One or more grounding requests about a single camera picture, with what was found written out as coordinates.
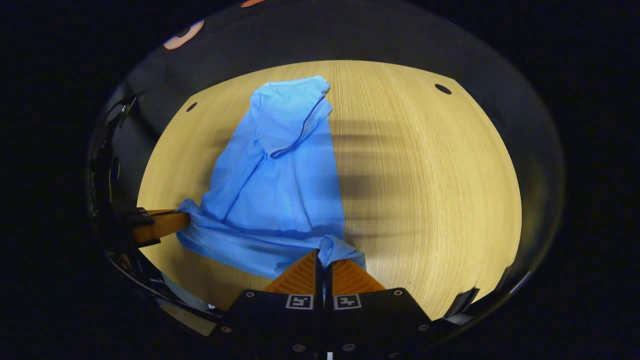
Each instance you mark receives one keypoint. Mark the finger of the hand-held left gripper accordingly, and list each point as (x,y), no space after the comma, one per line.
(160,226)

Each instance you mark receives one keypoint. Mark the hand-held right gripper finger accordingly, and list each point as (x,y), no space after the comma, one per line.
(329,285)
(318,282)

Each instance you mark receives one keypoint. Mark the light blue polo T-shirt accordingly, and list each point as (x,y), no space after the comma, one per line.
(280,190)

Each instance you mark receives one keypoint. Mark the black round table grommet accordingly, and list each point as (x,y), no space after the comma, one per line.
(443,89)
(191,106)

